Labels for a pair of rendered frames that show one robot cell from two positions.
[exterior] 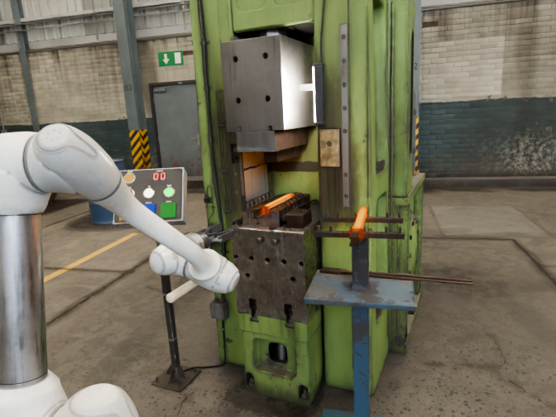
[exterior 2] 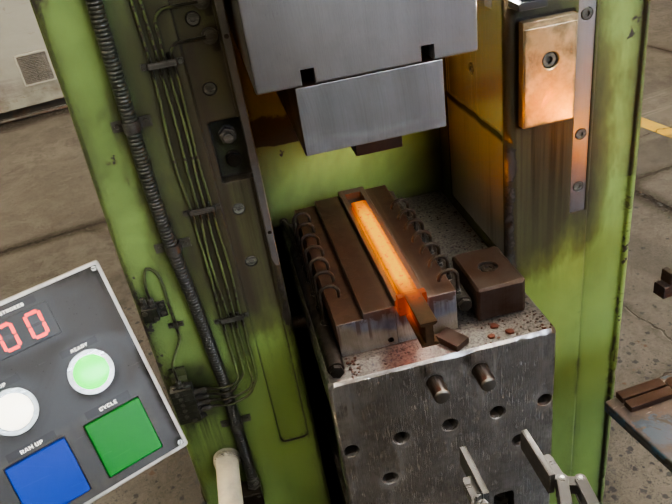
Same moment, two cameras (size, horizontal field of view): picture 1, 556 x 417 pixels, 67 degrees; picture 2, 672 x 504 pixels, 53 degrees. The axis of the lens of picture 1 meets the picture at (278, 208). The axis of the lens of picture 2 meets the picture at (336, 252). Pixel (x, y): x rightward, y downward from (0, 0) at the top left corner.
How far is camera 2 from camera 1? 142 cm
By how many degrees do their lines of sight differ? 35
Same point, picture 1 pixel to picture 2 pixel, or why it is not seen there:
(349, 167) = (592, 112)
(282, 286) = (491, 464)
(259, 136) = (388, 87)
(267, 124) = (418, 42)
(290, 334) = not seen: outside the picture
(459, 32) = not seen: outside the picture
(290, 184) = (313, 171)
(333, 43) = not seen: outside the picture
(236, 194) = (250, 265)
